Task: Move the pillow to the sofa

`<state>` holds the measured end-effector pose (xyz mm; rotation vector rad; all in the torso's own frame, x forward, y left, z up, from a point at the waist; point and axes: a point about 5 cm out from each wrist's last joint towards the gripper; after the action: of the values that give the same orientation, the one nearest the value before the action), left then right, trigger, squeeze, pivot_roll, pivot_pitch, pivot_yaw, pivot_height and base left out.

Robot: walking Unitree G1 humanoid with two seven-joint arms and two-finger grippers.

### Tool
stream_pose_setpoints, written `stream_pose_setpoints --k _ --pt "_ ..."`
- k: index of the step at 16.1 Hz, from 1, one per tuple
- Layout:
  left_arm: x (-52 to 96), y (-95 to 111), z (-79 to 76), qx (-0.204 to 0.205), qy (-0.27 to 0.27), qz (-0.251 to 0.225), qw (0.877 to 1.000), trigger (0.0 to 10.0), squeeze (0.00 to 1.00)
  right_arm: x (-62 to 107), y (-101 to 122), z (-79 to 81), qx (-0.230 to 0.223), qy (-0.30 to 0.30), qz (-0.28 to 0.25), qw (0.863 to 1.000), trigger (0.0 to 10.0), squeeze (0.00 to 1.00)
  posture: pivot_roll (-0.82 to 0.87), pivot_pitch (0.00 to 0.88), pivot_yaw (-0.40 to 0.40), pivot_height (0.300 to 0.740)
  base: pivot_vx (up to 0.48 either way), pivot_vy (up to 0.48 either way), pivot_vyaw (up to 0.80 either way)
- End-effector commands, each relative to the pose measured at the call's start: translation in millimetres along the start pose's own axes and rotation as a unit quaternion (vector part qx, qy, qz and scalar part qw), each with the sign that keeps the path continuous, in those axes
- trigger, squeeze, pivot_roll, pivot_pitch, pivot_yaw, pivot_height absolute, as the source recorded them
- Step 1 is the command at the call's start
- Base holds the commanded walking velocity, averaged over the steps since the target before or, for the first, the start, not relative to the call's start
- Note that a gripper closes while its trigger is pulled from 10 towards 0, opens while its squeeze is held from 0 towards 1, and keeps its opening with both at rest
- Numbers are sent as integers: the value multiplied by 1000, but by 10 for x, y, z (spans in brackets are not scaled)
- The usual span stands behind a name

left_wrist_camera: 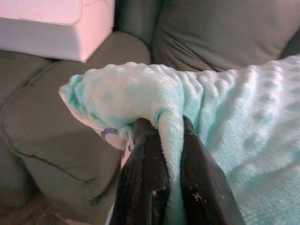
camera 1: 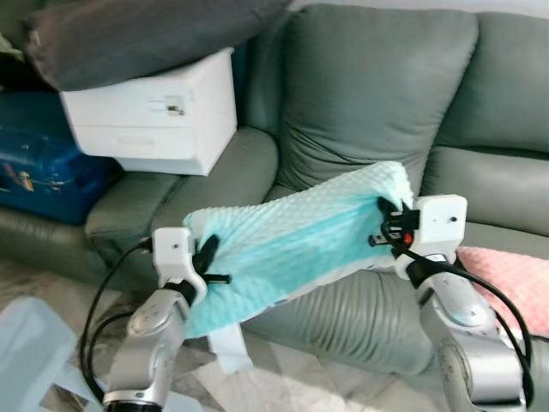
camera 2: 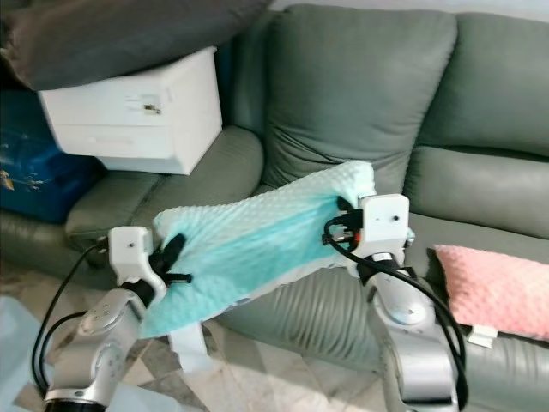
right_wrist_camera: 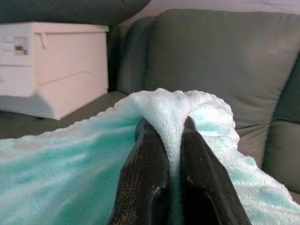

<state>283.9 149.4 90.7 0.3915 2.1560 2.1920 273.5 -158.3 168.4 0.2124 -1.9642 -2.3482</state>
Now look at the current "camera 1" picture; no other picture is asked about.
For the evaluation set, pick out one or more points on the teal dotted pillow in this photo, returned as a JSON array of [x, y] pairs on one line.
[[292, 240]]

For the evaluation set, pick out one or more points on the dark grey cushion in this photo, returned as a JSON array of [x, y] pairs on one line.
[[129, 39]]

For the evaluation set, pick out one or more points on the light blue children's chair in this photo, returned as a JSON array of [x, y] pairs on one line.
[[30, 343]]

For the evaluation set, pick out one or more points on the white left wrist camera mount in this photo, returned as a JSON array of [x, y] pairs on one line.
[[171, 249]]

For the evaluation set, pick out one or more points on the blue hard-shell suitcase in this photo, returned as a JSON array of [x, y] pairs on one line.
[[43, 163]]

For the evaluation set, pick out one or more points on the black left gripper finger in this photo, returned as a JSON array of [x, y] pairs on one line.
[[207, 253]]

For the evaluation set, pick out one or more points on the grey-green leather sofa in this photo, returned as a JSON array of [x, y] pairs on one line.
[[369, 86]]

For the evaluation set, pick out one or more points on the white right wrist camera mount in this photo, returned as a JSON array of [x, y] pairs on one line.
[[442, 223]]

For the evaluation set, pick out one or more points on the white box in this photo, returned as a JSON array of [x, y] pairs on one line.
[[146, 112]]

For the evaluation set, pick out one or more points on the pink dotted pillow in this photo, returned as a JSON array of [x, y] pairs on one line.
[[515, 283]]

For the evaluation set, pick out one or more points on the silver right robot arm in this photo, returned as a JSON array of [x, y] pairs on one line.
[[467, 343]]

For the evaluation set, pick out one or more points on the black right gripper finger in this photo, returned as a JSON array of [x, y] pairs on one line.
[[389, 207]]

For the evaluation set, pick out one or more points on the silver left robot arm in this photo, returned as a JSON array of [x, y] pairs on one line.
[[146, 343]]

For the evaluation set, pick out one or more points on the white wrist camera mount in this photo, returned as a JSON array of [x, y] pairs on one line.
[[442, 223], [171, 249]]

